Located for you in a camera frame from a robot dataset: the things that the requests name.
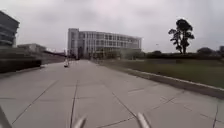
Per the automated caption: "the grey multi-storey building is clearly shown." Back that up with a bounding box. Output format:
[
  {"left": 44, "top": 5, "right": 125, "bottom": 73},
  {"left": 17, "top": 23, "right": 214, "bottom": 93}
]
[{"left": 0, "top": 10, "right": 21, "bottom": 50}]

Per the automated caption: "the tall dark tree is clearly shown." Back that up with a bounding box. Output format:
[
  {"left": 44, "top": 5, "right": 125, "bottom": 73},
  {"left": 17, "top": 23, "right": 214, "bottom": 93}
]
[{"left": 167, "top": 18, "right": 196, "bottom": 55}]

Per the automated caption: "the low grey building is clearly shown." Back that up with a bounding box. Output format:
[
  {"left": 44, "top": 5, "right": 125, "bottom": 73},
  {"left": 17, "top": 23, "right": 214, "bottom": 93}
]
[{"left": 16, "top": 43, "right": 48, "bottom": 54}]

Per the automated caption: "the small white vehicle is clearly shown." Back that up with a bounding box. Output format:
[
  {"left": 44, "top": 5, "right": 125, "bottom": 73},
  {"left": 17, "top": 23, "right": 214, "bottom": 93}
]
[{"left": 63, "top": 58, "right": 70, "bottom": 69}]

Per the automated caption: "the dark trimmed hedge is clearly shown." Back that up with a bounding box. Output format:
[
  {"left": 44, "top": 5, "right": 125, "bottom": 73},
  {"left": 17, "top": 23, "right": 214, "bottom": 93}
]
[{"left": 0, "top": 58, "right": 43, "bottom": 74}]

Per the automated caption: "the green grass lawn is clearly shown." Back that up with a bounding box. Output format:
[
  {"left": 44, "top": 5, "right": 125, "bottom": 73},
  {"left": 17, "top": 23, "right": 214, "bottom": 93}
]
[{"left": 98, "top": 58, "right": 224, "bottom": 89}]

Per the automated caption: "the row of dark bushes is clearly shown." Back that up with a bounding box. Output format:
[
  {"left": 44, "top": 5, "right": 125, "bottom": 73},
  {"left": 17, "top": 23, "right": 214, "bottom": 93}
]
[{"left": 121, "top": 46, "right": 224, "bottom": 61}]

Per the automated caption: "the grey concrete kerb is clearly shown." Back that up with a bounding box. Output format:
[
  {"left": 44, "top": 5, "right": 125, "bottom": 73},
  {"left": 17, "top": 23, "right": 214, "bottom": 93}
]
[{"left": 96, "top": 61, "right": 224, "bottom": 100}]

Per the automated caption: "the grey concrete slab pavement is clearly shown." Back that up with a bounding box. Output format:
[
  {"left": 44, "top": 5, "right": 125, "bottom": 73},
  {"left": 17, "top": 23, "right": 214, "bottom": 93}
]
[{"left": 0, "top": 59, "right": 224, "bottom": 128}]

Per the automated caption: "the robot's own part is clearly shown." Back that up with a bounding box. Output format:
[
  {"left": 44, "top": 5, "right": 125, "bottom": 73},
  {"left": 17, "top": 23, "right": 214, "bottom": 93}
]
[
  {"left": 136, "top": 112, "right": 151, "bottom": 128},
  {"left": 73, "top": 115, "right": 88, "bottom": 128}
]

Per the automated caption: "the large white curved building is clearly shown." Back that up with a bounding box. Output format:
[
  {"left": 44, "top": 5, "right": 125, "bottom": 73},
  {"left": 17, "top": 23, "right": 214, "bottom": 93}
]
[{"left": 67, "top": 27, "right": 143, "bottom": 61}]

